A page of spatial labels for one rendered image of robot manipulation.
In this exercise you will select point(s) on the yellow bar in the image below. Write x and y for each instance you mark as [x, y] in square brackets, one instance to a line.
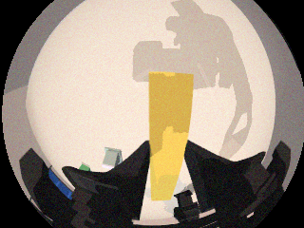
[170, 97]

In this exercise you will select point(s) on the green cube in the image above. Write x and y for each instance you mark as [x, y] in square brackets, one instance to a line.
[83, 167]

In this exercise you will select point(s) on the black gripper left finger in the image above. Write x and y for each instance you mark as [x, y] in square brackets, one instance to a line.
[124, 184]

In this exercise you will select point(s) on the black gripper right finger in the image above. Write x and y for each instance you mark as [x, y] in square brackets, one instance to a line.
[212, 175]

